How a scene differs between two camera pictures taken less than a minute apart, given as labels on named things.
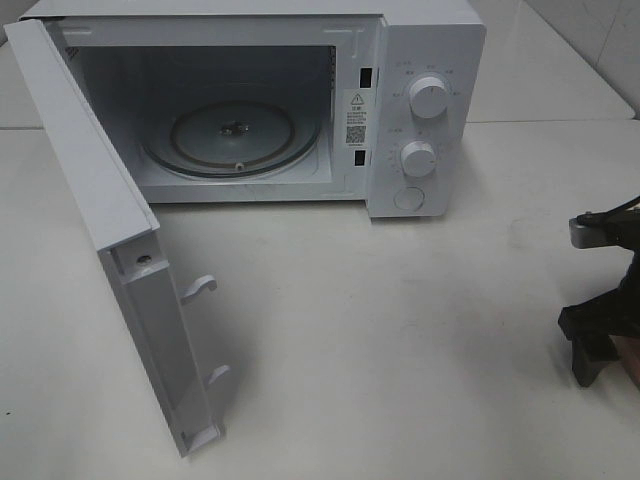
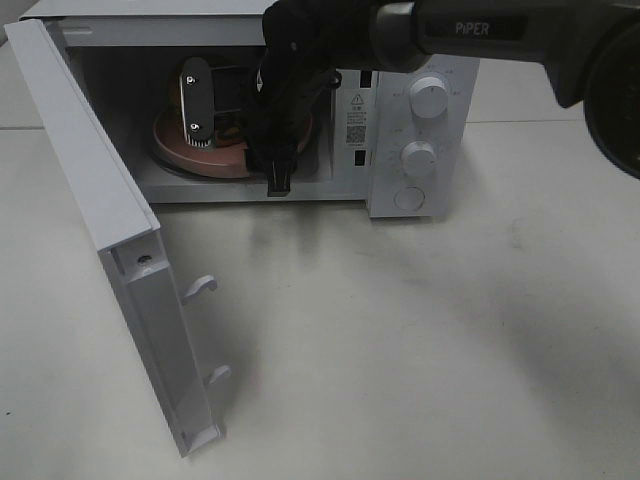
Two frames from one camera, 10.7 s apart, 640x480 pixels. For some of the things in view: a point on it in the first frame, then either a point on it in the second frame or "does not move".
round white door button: [409, 198] does not move
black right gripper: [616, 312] → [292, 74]
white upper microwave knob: [428, 97] does not move
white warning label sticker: [356, 117] does not move
